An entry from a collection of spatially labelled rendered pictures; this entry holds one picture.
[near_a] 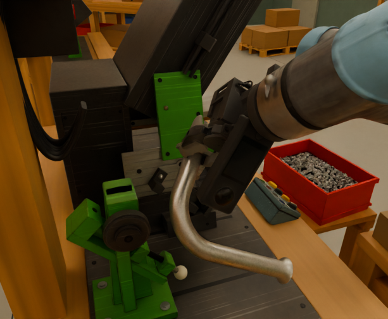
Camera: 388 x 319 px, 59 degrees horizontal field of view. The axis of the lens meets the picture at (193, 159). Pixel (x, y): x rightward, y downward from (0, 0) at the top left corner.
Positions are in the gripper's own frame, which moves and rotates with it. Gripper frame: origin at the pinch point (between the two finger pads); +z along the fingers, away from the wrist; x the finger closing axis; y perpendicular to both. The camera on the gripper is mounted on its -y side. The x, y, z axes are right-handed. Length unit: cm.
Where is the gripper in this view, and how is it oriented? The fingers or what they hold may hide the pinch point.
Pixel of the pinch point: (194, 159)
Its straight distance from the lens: 54.2
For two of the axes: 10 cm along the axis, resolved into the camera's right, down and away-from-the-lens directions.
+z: -4.4, 1.9, 8.8
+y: 2.8, -9.0, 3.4
